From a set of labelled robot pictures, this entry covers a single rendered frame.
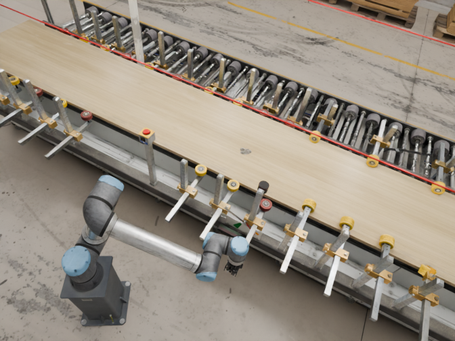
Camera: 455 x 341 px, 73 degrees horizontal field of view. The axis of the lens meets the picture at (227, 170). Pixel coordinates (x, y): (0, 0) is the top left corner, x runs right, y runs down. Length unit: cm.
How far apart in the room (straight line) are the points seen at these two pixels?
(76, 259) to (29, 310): 103
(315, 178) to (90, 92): 188
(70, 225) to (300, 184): 202
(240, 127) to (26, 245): 204
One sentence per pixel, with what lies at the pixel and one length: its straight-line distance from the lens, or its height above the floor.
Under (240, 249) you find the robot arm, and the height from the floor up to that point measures 119.
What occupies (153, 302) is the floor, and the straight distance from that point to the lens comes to 267.
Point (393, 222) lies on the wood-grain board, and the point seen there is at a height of 90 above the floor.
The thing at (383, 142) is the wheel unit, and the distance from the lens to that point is 266.
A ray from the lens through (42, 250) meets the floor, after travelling 306.
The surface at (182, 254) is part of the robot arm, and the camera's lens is 144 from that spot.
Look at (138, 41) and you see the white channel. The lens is 299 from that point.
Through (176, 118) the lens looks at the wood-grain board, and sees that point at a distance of 246.
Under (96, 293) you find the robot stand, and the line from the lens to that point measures 213.
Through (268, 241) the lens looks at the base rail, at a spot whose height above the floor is 70.
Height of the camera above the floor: 257
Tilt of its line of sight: 51 degrees down
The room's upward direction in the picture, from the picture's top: 9 degrees clockwise
